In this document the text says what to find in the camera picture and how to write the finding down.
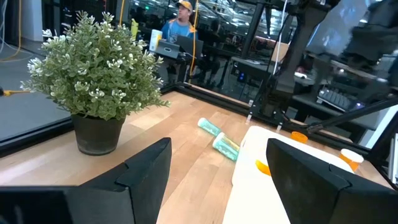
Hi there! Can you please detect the dark laptop lid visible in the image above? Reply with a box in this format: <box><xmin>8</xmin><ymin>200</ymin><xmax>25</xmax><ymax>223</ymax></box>
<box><xmin>176</xmin><ymin>34</ymin><xmax>205</xmax><ymax>60</ymax></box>

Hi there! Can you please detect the black aluminium table frame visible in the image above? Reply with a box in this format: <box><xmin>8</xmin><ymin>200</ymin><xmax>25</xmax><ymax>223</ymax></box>
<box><xmin>0</xmin><ymin>82</ymin><xmax>398</xmax><ymax>190</ymax></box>

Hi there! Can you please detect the yellow hanging cable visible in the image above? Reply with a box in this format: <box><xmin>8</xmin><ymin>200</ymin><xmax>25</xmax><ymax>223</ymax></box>
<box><xmin>0</xmin><ymin>0</ymin><xmax>23</xmax><ymax>63</ymax></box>
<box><xmin>188</xmin><ymin>0</ymin><xmax>200</xmax><ymax>85</ymax></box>
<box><xmin>118</xmin><ymin>0</ymin><xmax>126</xmax><ymax>27</ymax></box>

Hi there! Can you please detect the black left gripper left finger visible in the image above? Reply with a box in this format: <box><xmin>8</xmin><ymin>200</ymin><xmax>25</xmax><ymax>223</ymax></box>
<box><xmin>80</xmin><ymin>138</ymin><xmax>173</xmax><ymax>224</ymax></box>

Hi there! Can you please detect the yellow-green container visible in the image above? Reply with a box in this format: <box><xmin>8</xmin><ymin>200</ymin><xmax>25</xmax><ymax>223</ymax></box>
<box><xmin>130</xmin><ymin>17</ymin><xmax>140</xmax><ymax>40</ymax></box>

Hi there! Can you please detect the orange pill bottle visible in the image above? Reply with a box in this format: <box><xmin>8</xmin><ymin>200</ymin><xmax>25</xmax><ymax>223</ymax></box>
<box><xmin>255</xmin><ymin>159</ymin><xmax>272</xmax><ymax>177</ymax></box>
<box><xmin>290</xmin><ymin>131</ymin><xmax>309</xmax><ymax>144</ymax></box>
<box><xmin>338</xmin><ymin>148</ymin><xmax>365</xmax><ymax>172</ymax></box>

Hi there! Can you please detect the green potted plant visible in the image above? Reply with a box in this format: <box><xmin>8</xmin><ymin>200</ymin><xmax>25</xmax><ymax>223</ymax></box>
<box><xmin>20</xmin><ymin>11</ymin><xmax>171</xmax><ymax>156</ymax></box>

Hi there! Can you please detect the yellow floor cable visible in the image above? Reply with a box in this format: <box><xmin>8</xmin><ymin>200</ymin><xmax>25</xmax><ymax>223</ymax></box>
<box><xmin>0</xmin><ymin>86</ymin><xmax>32</xmax><ymax>97</ymax></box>

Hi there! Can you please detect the white yellow carton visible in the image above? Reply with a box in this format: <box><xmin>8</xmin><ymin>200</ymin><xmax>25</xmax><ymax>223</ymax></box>
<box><xmin>148</xmin><ymin>29</ymin><xmax>164</xmax><ymax>53</ymax></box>

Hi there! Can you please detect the black keyboard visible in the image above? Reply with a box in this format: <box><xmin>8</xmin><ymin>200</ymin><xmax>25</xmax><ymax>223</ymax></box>
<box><xmin>316</xmin><ymin>86</ymin><xmax>354</xmax><ymax>113</ymax></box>

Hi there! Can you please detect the brown cardboard box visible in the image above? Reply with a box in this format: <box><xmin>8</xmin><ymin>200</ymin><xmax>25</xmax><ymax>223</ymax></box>
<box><xmin>270</xmin><ymin>42</ymin><xmax>295</xmax><ymax>63</ymax></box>

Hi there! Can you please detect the short teal pill bottle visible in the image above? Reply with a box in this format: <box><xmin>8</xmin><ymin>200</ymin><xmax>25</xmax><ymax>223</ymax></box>
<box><xmin>211</xmin><ymin>132</ymin><xmax>240</xmax><ymax>162</ymax></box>

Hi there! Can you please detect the person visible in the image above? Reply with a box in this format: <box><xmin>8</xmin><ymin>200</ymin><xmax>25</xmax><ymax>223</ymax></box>
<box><xmin>160</xmin><ymin>0</ymin><xmax>200</xmax><ymax>44</ymax></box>

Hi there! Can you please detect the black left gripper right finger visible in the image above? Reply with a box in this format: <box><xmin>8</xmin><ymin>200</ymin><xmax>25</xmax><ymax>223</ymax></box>
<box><xmin>266</xmin><ymin>138</ymin><xmax>397</xmax><ymax>224</ymax></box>

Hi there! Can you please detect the grey laptop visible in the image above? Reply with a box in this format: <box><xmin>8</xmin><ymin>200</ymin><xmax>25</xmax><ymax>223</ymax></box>
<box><xmin>154</xmin><ymin>39</ymin><xmax>182</xmax><ymax>60</ymax></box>

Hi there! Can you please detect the grey monitor screen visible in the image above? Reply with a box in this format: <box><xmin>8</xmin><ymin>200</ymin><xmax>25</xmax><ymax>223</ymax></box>
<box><xmin>306</xmin><ymin>0</ymin><xmax>354</xmax><ymax>58</ymax></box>

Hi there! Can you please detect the long teal pill bottle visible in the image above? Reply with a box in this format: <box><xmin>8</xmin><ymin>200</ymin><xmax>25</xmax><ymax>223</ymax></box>
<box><xmin>197</xmin><ymin>117</ymin><xmax>222</xmax><ymax>138</ymax></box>

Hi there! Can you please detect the yellow-green pill bottle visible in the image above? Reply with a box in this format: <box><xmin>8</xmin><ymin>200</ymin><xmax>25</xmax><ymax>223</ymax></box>
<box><xmin>222</xmin><ymin>133</ymin><xmax>241</xmax><ymax>150</ymax></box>

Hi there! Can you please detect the white plastic bin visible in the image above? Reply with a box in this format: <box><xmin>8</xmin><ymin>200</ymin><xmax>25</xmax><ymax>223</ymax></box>
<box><xmin>231</xmin><ymin>125</ymin><xmax>355</xmax><ymax>187</ymax></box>
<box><xmin>222</xmin><ymin>179</ymin><xmax>292</xmax><ymax>224</ymax></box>

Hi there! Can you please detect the white cable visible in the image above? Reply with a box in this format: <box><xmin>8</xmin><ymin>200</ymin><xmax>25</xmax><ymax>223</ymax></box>
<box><xmin>272</xmin><ymin>0</ymin><xmax>289</xmax><ymax>77</ymax></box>

